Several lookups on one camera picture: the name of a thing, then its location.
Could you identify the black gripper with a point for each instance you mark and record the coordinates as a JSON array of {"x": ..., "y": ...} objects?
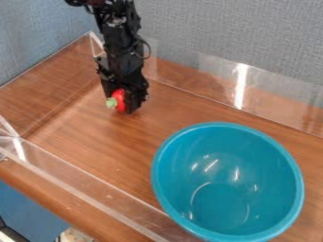
[{"x": 123, "y": 77}]

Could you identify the red toy strawberry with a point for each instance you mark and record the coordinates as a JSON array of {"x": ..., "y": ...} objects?
[{"x": 117, "y": 101}]

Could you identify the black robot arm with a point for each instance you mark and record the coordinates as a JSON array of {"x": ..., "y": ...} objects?
[{"x": 122, "y": 61}]

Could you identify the blue plastic bowl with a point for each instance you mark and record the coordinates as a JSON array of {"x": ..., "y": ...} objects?
[{"x": 227, "y": 183}]

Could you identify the clear acrylic left barrier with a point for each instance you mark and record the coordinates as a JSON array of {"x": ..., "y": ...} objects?
[{"x": 25, "y": 50}]

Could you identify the clear acrylic barrier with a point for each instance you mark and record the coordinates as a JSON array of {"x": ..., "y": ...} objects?
[
  {"x": 25, "y": 50},
  {"x": 99, "y": 208},
  {"x": 229, "y": 91}
]

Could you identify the clear acrylic back barrier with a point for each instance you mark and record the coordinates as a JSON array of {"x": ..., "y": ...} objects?
[{"x": 229, "y": 91}]

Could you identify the clear acrylic front barrier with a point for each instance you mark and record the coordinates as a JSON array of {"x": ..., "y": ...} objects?
[{"x": 99, "y": 208}]

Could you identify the clear acrylic corner bracket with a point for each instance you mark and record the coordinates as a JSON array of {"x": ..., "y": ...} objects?
[{"x": 97, "y": 45}]

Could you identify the clear acrylic left bracket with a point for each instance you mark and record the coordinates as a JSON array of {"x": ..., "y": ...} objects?
[{"x": 10, "y": 141}]

